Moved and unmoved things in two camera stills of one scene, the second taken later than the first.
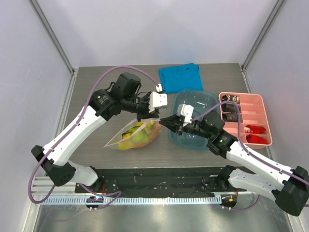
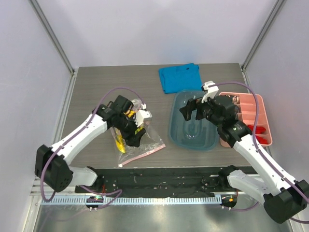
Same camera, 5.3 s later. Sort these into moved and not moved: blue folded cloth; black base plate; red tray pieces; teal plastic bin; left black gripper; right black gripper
Moved: right black gripper; left black gripper
Not moved: red tray pieces; teal plastic bin; blue folded cloth; black base plate
